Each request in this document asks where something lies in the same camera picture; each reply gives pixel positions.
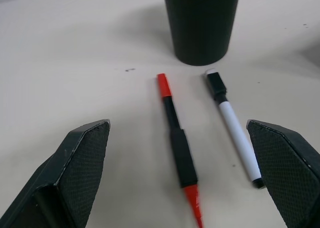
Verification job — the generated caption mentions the white marker with black cap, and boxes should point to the white marker with black cap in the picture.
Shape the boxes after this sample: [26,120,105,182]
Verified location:
[204,68,266,190]

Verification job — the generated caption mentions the black cylindrical pen holder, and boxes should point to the black cylindrical pen holder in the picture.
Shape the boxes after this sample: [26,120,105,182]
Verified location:
[161,0,242,66]

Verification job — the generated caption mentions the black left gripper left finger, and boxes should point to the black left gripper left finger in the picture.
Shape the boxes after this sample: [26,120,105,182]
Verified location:
[0,119,112,228]

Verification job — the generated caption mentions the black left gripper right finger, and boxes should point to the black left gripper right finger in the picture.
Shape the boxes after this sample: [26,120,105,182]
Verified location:
[245,119,320,228]

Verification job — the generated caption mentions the red and black pen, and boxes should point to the red and black pen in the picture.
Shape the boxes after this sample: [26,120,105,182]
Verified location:
[156,72,205,228]

